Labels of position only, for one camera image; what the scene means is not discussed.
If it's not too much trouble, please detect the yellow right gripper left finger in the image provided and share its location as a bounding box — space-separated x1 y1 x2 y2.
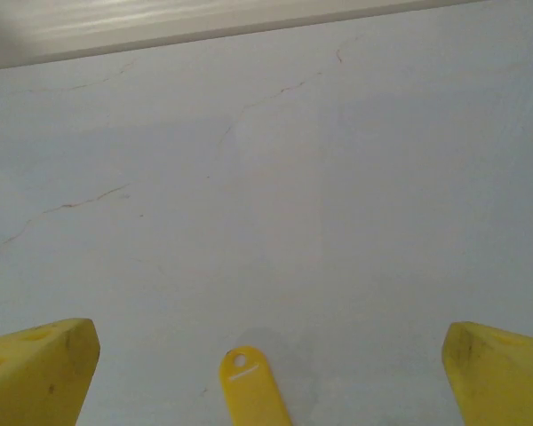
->
0 317 101 426

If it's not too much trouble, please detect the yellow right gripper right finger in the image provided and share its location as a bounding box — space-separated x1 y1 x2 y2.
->
441 320 533 426

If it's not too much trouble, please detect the yellow plastic key tag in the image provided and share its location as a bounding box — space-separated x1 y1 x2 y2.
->
219 345 293 426

